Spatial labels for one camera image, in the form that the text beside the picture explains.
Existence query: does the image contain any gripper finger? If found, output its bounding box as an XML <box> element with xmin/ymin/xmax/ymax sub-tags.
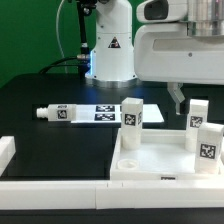
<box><xmin>167</xmin><ymin>82</ymin><xmax>185</xmax><ymax>115</ymax></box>

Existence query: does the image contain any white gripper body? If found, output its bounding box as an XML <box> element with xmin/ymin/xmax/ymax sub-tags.
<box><xmin>134</xmin><ymin>0</ymin><xmax>224</xmax><ymax>84</ymax></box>

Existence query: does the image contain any white square table top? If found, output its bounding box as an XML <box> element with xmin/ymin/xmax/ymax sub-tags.
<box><xmin>110</xmin><ymin>129</ymin><xmax>224</xmax><ymax>180</ymax></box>

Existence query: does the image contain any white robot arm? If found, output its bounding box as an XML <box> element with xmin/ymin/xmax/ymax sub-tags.
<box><xmin>86</xmin><ymin>0</ymin><xmax>224</xmax><ymax>114</ymax></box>

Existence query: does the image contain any white paper with tags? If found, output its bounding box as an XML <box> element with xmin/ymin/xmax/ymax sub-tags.
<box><xmin>72</xmin><ymin>104</ymin><xmax>164</xmax><ymax>124</ymax></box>

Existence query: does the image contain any white front obstacle bar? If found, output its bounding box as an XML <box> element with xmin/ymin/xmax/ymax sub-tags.
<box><xmin>0</xmin><ymin>179</ymin><xmax>224</xmax><ymax>210</ymax></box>

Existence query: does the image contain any white left obstacle block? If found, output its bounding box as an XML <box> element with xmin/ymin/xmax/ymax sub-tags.
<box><xmin>0</xmin><ymin>136</ymin><xmax>16</xmax><ymax>176</ymax></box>

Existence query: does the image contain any black cable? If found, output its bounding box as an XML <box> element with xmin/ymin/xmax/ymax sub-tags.
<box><xmin>39</xmin><ymin>55</ymin><xmax>83</xmax><ymax>75</ymax></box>

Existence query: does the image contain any black camera pole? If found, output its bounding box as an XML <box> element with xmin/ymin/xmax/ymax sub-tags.
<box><xmin>76</xmin><ymin>0</ymin><xmax>97</xmax><ymax>79</ymax></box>

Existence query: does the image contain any grey cable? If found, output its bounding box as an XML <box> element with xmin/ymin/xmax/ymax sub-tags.
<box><xmin>55</xmin><ymin>0</ymin><xmax>69</xmax><ymax>74</ymax></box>

